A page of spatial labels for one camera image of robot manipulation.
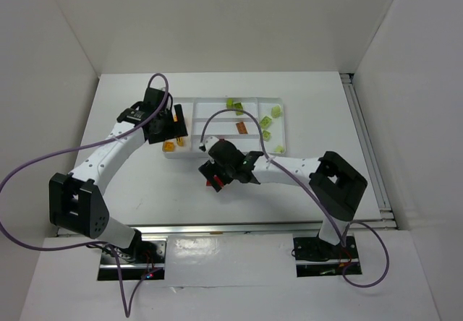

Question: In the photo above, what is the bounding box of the light green lego in tray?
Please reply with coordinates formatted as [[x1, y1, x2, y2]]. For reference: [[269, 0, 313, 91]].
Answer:
[[262, 130, 271, 142]]

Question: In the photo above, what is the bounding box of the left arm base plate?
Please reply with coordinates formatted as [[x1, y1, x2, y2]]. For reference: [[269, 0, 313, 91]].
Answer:
[[86, 239, 167, 281]]

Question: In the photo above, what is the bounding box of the small orange square lego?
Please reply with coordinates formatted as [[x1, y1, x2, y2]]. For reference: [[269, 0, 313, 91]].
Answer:
[[162, 141, 176, 153]]

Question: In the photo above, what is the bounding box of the right side aluminium rail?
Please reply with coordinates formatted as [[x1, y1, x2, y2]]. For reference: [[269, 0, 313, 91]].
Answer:
[[339, 73, 395, 221]]

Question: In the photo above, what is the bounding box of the white divided sorting tray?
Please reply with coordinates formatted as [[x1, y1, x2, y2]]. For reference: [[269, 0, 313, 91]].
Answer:
[[162, 97, 286, 158]]

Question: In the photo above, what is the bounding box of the light green lego tray corner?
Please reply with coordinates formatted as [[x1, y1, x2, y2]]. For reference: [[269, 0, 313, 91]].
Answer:
[[274, 145, 286, 153]]

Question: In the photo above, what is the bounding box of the small green lego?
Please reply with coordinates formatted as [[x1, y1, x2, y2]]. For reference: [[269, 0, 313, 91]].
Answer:
[[226, 98, 234, 109]]

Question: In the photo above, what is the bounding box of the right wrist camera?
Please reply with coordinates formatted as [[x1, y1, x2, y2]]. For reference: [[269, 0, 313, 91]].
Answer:
[[199, 136, 219, 153]]

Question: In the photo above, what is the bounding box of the aluminium rail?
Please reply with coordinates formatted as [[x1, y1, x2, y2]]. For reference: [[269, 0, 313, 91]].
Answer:
[[56, 219, 399, 239], [339, 73, 395, 221]]

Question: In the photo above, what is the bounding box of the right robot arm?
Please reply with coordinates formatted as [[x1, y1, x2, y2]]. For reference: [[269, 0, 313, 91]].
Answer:
[[199, 137, 368, 247]]

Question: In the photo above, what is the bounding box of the front aluminium rail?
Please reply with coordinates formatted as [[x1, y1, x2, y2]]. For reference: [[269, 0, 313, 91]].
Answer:
[[56, 219, 399, 239]]

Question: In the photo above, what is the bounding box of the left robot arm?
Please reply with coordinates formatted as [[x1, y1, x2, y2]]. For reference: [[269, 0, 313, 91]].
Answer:
[[48, 87, 187, 262]]

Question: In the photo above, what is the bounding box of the red curved lego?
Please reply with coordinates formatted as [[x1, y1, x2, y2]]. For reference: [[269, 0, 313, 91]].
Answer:
[[206, 176, 224, 188]]

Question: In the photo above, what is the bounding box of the brown lego plate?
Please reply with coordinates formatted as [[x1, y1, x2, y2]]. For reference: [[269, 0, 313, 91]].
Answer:
[[236, 121, 248, 134]]

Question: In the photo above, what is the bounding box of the light green lego block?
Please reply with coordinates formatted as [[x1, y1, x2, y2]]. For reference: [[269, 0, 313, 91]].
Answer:
[[259, 116, 272, 129]]

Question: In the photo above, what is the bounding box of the light green tall lego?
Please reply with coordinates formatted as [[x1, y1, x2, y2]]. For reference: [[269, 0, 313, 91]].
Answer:
[[271, 105, 283, 119]]

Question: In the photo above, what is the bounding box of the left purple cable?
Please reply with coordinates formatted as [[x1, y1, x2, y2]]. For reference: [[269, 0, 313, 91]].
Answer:
[[0, 73, 171, 318]]

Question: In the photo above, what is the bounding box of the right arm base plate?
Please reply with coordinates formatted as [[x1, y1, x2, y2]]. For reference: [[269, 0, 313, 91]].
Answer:
[[291, 236, 362, 278]]

